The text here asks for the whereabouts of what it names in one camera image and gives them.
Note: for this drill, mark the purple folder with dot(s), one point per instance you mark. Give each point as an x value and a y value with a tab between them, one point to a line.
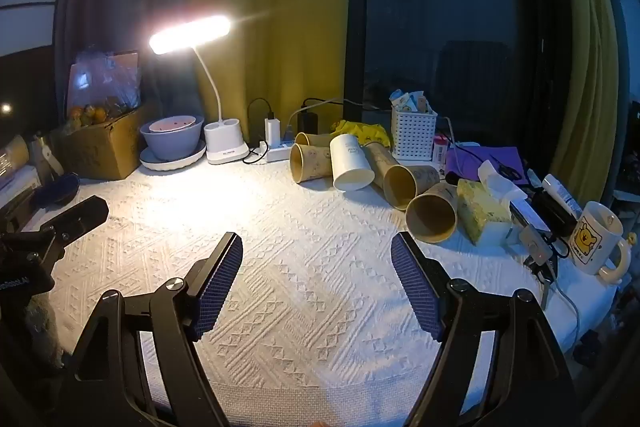
470	159

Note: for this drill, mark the white charger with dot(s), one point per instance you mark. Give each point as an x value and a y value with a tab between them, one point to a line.
272	132

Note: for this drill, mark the white textured tablecloth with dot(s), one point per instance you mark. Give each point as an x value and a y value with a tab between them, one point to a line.
310	267

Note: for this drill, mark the black pouch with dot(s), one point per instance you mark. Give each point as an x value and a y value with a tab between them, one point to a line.
552	214

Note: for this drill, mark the white desk lamp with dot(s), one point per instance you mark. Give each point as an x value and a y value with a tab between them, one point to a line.
227	147

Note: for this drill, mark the white tissue paper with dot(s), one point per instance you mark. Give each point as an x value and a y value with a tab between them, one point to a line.
497	182

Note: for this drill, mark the pile of oranges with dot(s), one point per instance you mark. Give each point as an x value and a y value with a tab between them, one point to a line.
90	114

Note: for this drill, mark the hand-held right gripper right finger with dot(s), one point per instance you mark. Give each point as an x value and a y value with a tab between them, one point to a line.
414	287

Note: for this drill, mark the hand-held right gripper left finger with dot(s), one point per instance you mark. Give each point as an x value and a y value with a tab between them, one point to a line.
220	287

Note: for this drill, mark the white plate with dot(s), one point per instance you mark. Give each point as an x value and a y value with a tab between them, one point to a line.
175	163

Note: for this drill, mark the brown paper cup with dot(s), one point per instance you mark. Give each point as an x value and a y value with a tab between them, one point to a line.
315	139
420	177
315	164
440	199
382	159

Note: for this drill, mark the black scissors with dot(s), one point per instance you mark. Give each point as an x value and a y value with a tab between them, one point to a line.
507	169

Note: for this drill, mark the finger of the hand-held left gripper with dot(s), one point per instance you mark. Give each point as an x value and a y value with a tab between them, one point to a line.
75	217

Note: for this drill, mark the blue bowl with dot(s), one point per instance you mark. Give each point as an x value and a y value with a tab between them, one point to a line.
172	142

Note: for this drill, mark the small red white box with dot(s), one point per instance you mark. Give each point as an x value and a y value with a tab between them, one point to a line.
441	152

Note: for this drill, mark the yellow cloth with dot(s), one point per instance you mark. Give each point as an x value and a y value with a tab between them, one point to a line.
365	132

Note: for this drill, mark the white power strip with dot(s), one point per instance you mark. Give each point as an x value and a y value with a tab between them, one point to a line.
280	153

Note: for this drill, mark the clear plastic bag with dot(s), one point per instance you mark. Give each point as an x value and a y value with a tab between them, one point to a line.
105	77

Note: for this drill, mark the black charger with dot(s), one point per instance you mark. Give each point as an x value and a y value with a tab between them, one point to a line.
308	122

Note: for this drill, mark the white plastic basket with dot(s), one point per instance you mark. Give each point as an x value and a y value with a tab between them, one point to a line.
414	137

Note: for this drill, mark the white tube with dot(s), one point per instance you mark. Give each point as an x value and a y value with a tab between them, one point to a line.
562	194

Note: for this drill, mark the yellow tissue box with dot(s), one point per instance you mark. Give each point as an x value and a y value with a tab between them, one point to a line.
477	212

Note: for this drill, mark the white paper cup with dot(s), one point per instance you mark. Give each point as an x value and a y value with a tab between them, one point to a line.
350	157

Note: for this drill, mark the small metal device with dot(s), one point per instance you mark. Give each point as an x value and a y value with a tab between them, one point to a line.
536	247

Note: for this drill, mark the bunch of small packets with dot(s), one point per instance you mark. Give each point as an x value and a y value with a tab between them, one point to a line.
410	102

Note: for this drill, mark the cardboard box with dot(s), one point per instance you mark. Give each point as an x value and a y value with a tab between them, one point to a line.
100	152

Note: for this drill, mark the cream bear mug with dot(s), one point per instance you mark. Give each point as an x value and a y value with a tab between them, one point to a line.
592	239

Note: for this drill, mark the dark blue case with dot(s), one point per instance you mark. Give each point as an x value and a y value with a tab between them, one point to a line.
57	189

